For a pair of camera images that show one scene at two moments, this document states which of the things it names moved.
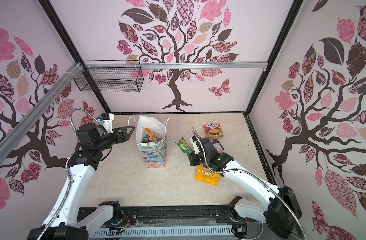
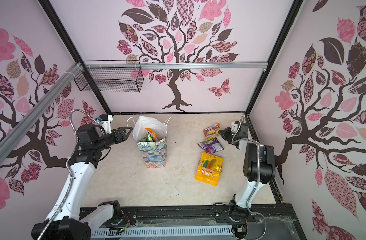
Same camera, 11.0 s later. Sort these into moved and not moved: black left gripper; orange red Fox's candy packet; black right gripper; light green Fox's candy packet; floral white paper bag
Moved: black right gripper; light green Fox's candy packet
Not moved: black left gripper; floral white paper bag; orange red Fox's candy packet
